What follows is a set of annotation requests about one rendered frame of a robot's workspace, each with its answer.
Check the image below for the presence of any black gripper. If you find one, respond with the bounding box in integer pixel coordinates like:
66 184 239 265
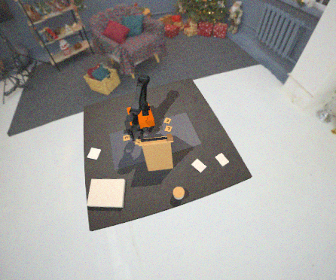
124 121 148 141

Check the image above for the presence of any cream cylindrical jar with orange lid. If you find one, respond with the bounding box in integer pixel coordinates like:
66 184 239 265
173 187 185 199

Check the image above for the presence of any small white flat card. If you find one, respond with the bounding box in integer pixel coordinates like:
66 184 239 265
87 148 101 160

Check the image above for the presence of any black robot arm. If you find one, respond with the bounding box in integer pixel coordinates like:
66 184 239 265
126 75 150 132

